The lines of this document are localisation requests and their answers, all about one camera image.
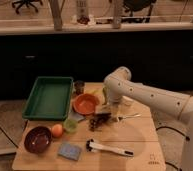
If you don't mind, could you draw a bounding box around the red bowl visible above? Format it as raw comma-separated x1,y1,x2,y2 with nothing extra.
73,93,99,115

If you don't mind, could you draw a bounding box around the green plastic tray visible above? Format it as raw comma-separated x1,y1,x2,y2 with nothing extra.
22,76,73,121

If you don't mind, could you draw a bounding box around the white black brush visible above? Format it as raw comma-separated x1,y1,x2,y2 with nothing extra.
86,139,134,157

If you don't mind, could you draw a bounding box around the dark maroon bowl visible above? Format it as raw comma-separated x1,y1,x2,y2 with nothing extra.
24,126,52,154

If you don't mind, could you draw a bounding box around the black office chair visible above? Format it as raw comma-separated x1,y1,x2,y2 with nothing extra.
11,0,43,14

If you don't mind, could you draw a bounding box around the white cup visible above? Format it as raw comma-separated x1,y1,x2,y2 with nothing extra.
122,96,134,106

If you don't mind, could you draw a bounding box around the green cucumber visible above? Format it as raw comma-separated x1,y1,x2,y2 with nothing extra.
102,87,107,105

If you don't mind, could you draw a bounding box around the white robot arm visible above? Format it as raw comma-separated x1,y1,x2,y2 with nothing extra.
104,66,193,171

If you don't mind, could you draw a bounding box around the small green cup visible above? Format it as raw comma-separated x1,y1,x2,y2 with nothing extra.
63,119,78,133

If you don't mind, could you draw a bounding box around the dark grape bunch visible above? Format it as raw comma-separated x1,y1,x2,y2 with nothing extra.
89,115,109,131

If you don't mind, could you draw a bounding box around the yellow banana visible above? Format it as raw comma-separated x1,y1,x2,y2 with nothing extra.
86,89,100,95

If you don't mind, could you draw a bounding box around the blue sponge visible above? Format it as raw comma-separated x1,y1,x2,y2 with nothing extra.
58,142,82,161

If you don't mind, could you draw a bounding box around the black floor cable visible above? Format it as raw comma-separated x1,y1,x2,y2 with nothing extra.
155,125,188,141

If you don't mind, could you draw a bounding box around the dark metal can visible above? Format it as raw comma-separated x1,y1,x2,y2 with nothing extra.
74,80,85,95

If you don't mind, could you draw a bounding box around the orange fruit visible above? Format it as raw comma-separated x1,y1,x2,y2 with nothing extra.
51,124,63,138

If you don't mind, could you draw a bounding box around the black whiteboard eraser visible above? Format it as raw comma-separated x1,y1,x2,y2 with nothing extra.
95,105,111,115

